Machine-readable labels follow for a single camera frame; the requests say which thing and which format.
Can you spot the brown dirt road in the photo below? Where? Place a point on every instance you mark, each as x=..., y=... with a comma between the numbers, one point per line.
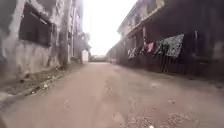
x=100, y=96

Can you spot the weathered grey building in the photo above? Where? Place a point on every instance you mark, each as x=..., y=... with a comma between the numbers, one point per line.
x=30, y=53

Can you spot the dark long building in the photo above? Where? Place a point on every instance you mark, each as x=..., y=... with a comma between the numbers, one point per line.
x=200, y=36

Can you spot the rubble strip with kerb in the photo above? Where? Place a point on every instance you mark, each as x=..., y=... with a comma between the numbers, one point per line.
x=31, y=83

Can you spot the hanging laundry row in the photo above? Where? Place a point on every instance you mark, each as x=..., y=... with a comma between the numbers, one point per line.
x=171, y=45

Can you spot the pole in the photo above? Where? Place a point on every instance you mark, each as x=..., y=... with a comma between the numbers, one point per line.
x=64, y=36

